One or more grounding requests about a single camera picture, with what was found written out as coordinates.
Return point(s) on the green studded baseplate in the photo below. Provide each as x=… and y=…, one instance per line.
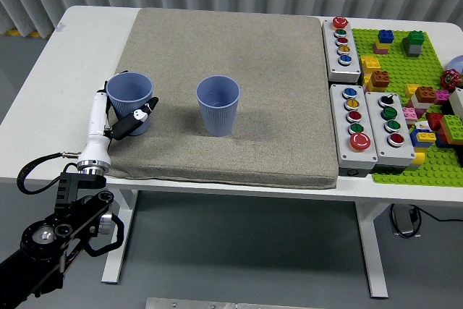
x=394, y=59

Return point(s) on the white table leg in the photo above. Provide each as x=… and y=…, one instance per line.
x=119, y=269
x=372, y=247

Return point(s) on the yellow toy brick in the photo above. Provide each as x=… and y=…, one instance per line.
x=410, y=90
x=417, y=160
x=369, y=64

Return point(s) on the red valve wheel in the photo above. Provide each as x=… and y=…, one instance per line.
x=449, y=79

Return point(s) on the white tile yellow symbol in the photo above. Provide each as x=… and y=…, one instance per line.
x=421, y=126

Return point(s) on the white box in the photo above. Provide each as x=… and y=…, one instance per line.
x=456, y=101

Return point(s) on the yellow black floor tape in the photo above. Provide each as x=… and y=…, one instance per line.
x=36, y=34

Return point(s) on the grey-brown fabric mat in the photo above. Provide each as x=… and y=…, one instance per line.
x=231, y=52

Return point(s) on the magenta toy brick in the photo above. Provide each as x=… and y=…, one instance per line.
x=442, y=96

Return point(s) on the blue yellow pink brick stack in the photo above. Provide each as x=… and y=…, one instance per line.
x=384, y=42

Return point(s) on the blue ribbed plastic cup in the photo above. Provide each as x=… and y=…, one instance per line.
x=128, y=92
x=218, y=106

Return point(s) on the grey power adapter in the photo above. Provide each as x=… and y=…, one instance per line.
x=403, y=221

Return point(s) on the green grey brick stack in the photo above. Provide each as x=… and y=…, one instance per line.
x=413, y=44

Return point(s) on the grey box small red mushroom button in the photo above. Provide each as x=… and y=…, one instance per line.
x=341, y=66

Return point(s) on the grey box black knob four buttons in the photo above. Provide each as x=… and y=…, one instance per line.
x=398, y=153

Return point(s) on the grey box large red mushroom button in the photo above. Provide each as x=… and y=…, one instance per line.
x=356, y=157

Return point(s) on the green orange brick stack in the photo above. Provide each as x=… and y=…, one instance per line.
x=451, y=128

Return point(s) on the light pink toy brick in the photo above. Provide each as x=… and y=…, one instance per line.
x=410, y=113

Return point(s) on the light blue bowl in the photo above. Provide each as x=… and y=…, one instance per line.
x=456, y=63

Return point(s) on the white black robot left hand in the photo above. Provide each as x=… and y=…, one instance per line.
x=97, y=124

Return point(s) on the brown yellow brick stack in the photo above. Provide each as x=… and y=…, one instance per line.
x=379, y=81

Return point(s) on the brown white brick stack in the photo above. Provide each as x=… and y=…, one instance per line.
x=425, y=96

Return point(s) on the red toy brick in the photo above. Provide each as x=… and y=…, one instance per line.
x=434, y=121

